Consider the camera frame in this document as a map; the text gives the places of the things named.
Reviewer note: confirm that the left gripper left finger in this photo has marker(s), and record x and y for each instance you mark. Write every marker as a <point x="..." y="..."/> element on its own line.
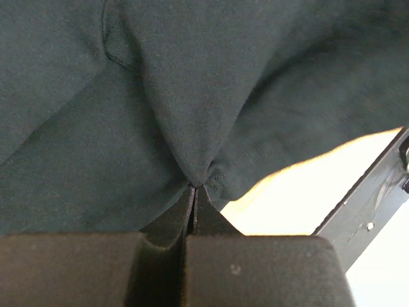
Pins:
<point x="98" y="269"/>

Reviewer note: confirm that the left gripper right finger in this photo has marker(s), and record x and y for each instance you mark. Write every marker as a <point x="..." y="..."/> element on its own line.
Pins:
<point x="223" y="267"/>

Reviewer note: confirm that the black t shirt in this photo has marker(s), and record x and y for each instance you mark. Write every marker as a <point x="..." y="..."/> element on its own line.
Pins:
<point x="110" y="109"/>

